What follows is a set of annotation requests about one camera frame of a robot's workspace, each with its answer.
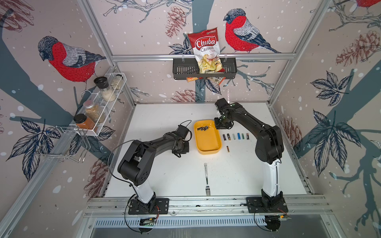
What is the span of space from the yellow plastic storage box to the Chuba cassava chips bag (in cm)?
38

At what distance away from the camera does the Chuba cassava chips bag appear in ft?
2.73

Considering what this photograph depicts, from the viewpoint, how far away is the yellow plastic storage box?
92 centimetres
